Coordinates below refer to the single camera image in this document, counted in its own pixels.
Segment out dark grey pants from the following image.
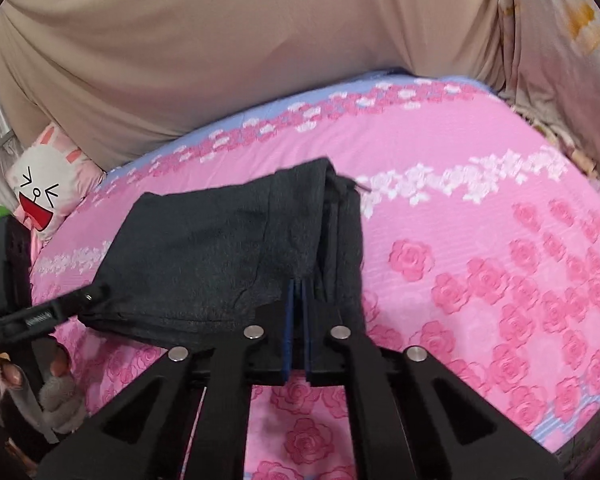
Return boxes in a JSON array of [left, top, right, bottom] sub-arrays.
[[79, 158, 365, 348]]

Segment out person's left hand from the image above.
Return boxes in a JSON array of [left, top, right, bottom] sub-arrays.
[[0, 338, 87, 443]]

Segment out white bunny face pillow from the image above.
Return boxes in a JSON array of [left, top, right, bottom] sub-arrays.
[[6, 122, 105, 246]]

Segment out pink floral bed cover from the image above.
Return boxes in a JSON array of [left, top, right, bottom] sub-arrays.
[[32, 76, 600, 472]]

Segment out beige fabric headboard cover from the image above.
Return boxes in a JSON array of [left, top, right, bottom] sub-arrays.
[[0, 0, 504, 169]]

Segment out beige floral curtain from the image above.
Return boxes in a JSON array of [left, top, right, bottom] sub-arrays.
[[498, 0, 600, 178]]

